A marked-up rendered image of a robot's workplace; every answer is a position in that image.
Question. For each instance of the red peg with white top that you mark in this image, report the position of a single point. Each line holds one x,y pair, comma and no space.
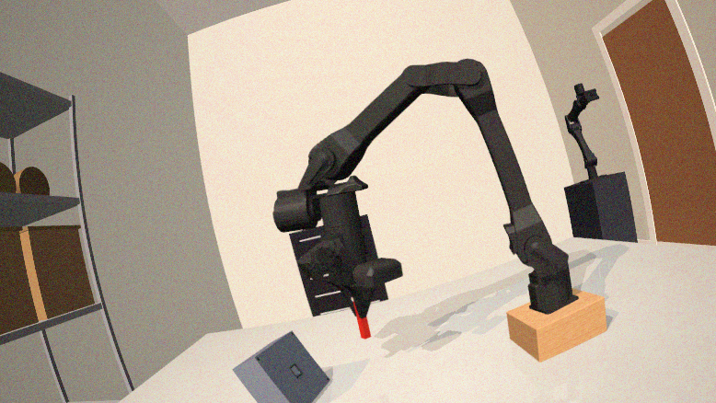
363,325

